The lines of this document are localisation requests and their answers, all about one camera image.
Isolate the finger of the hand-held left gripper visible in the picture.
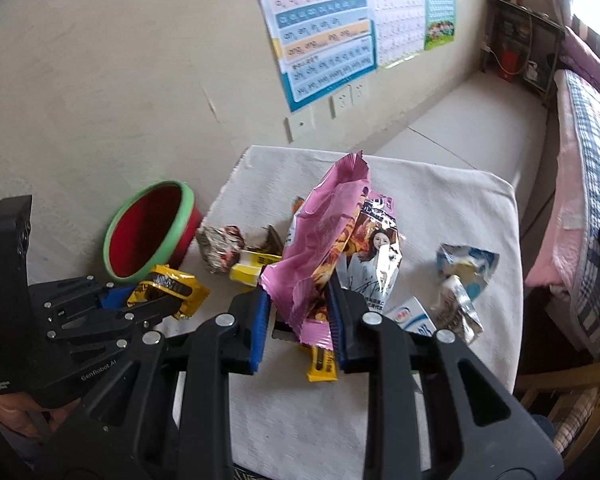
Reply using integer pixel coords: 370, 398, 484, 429
29, 275, 137, 319
44, 291, 194, 357

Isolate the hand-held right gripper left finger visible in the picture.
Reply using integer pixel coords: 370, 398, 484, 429
32, 290, 272, 480

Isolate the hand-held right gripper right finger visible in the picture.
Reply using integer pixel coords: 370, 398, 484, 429
327, 277, 566, 480

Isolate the glossy yellow black snack wrapper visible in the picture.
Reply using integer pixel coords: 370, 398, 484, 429
126, 265, 211, 321

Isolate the pale yellow snack packet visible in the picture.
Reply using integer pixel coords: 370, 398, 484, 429
229, 247, 283, 287

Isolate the red bucket with green rim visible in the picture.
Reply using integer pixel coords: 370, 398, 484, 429
102, 180, 204, 283

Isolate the pink snack bag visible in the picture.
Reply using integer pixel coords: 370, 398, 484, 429
259, 151, 371, 351

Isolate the person's left hand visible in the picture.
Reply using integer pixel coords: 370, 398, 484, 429
0, 381, 80, 437

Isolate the yellow orange candy wrapper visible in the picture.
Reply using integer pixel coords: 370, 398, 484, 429
300, 342, 340, 383

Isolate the blue white milk carton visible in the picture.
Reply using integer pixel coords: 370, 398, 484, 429
382, 296, 438, 338

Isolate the portrait print snack bag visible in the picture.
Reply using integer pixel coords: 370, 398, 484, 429
337, 190, 406, 311

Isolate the dark brown snack wrapper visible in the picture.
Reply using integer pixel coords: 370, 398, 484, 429
252, 224, 284, 256

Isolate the crumpled brown snack wrapper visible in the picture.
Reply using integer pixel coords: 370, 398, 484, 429
196, 225, 246, 275

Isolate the orange white snack wrapper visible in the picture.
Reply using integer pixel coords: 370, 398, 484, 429
284, 196, 308, 256

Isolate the crumpled silver wrapper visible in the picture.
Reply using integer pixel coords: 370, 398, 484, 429
430, 275, 485, 345

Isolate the crumpled blue white wrapper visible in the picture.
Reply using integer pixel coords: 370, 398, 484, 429
436, 243, 501, 301

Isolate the white table cloth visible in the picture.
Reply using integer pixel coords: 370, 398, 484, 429
157, 145, 525, 471

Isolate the pink bed sheet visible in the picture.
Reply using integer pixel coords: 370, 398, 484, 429
525, 150, 588, 291

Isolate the wooden chair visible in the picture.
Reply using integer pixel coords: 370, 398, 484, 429
512, 370, 600, 466

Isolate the red box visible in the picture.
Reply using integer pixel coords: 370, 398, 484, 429
497, 50, 521, 81

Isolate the dark wooden cabinet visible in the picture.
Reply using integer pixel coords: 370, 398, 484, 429
482, 0, 566, 106

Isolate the purple pillow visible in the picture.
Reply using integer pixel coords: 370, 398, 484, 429
562, 25, 600, 106

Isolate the white wall switch plate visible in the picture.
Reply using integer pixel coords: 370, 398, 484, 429
285, 107, 316, 143

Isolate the white double wall socket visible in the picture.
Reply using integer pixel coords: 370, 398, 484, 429
328, 80, 371, 118

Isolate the colourful striped wall poster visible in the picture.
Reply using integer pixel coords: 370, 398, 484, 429
247, 0, 381, 113

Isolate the white charger with cable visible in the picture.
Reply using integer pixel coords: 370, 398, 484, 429
524, 10, 541, 82

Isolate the white grid wall poster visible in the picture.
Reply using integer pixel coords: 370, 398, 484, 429
367, 0, 428, 68

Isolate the blue bordered wall poster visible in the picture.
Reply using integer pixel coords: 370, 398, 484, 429
422, 0, 457, 52

